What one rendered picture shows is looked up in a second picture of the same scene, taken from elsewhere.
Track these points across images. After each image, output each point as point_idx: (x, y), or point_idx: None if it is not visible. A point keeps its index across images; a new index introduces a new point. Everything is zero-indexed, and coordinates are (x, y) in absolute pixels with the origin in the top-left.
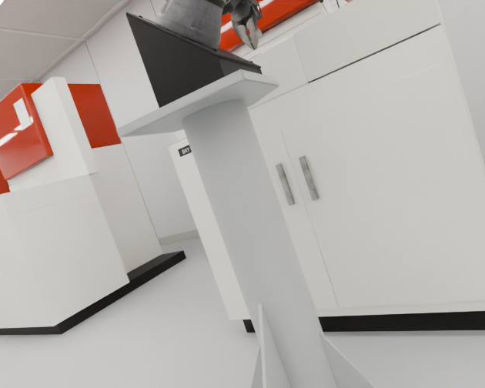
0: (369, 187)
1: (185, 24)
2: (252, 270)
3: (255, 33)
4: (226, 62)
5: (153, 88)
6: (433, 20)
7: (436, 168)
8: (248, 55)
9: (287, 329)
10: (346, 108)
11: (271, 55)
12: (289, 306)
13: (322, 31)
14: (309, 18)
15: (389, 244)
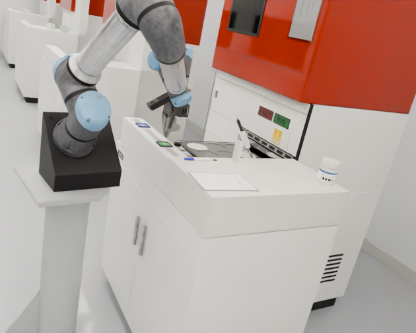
0: (155, 277)
1: (58, 143)
2: (41, 273)
3: (167, 129)
4: (65, 178)
5: (39, 157)
6: (202, 232)
7: (173, 304)
8: (247, 91)
9: (43, 310)
10: (165, 226)
11: (158, 155)
12: (48, 301)
13: (175, 174)
14: (288, 106)
15: (149, 314)
